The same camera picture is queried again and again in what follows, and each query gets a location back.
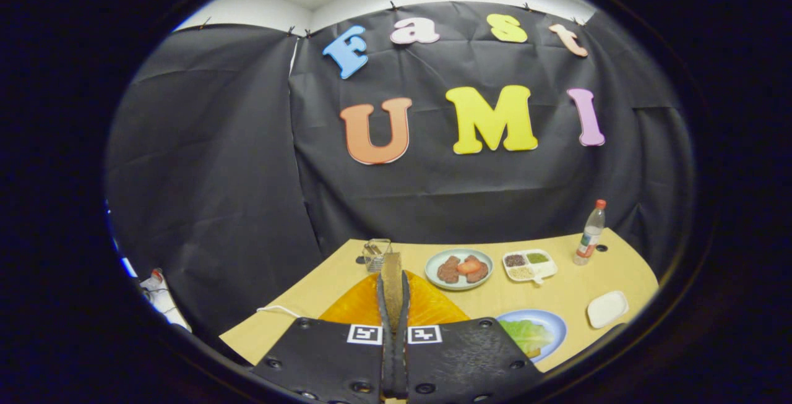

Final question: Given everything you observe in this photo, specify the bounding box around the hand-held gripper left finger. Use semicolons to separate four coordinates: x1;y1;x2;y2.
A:
252;271;397;404

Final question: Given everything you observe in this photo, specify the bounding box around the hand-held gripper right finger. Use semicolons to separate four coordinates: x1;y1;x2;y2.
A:
395;270;544;404

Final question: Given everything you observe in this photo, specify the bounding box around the brown toast slice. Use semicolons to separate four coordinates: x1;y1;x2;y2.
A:
381;252;404;330

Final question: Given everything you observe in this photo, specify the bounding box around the green lettuce leaf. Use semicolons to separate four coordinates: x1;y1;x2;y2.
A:
498;319;556;356

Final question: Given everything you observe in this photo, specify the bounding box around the pale green plate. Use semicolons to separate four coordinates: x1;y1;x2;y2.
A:
424;249;494;291

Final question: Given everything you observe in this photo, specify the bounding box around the blue plate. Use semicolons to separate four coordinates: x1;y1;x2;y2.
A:
495;309;567;364

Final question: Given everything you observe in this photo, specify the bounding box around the white divided seed tray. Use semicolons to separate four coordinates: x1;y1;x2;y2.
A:
502;249;558;285

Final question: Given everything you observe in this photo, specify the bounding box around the white square plate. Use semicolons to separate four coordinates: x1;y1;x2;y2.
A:
587;290;630;330

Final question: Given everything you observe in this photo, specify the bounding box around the clear bottle with red cap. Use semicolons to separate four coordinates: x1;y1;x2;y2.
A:
573;199;607;266

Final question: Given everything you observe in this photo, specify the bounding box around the black backdrop cloth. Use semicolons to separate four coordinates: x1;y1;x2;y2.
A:
104;1;697;337

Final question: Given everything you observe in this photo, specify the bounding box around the white and red object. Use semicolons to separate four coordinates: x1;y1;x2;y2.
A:
139;268;192;333

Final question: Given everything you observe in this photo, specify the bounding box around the small wire basket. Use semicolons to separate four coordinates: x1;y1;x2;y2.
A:
363;239;393;273

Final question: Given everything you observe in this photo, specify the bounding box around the white power cable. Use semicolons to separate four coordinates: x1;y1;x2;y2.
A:
256;305;304;319

